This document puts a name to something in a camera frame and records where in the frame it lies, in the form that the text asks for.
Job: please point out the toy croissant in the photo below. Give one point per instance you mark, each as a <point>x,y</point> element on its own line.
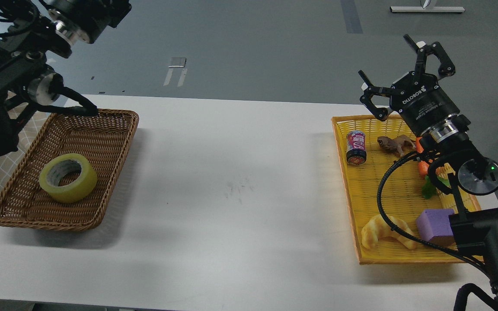
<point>377,228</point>

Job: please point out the toy carrot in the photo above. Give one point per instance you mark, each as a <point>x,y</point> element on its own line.
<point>428,189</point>

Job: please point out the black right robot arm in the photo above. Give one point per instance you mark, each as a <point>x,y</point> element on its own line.
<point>457,168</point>

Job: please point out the purple foam block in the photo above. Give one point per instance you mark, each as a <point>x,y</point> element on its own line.
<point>434,226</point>

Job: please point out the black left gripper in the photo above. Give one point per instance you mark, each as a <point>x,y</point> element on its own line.
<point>85,20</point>

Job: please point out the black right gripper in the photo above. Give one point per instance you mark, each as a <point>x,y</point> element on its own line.
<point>424,106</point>

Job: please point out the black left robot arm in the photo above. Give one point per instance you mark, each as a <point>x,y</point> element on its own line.
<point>27,83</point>

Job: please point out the yellow tape roll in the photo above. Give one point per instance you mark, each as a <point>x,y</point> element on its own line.
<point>54,171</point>

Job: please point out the white stand base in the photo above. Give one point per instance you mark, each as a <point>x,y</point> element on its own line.
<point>428,9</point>

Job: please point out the brown toy frog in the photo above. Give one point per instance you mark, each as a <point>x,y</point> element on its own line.
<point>397,145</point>

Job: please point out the brown wicker basket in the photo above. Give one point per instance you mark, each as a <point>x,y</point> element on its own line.
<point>104,140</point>

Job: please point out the yellow plastic basket tray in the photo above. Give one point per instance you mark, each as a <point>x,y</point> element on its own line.
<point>401,194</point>

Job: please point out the small pink drink can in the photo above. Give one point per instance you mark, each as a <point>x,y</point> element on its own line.
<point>356,148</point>

